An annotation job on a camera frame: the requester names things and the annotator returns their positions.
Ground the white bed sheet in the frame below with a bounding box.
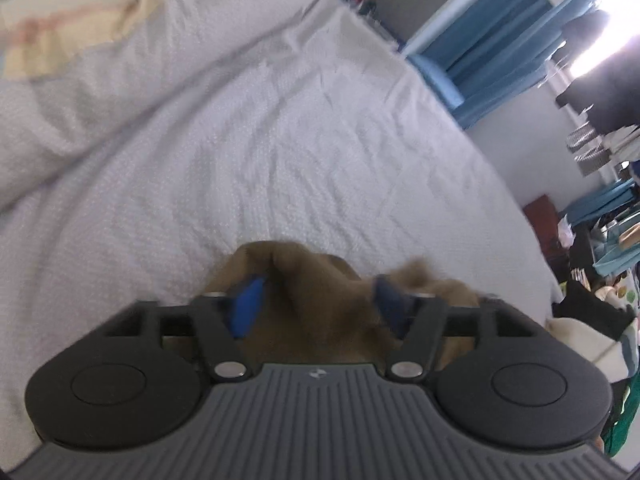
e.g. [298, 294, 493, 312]
[1, 0, 559, 468]

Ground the green cloth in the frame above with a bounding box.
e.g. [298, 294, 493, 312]
[601, 376, 639, 457]

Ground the white rolled duvet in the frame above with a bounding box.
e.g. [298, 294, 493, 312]
[1, 0, 316, 206]

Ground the black hanging jacket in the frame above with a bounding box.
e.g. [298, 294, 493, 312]
[553, 10, 639, 136]

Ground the patchwork pillow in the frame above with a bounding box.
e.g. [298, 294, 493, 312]
[1, 0, 166, 81]

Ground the red box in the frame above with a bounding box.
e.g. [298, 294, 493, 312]
[523, 195, 563, 257]

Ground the blue curtain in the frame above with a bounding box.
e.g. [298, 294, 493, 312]
[407, 0, 597, 129]

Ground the brown hooded sweatshirt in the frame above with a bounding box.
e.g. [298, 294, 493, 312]
[201, 242, 480, 370]

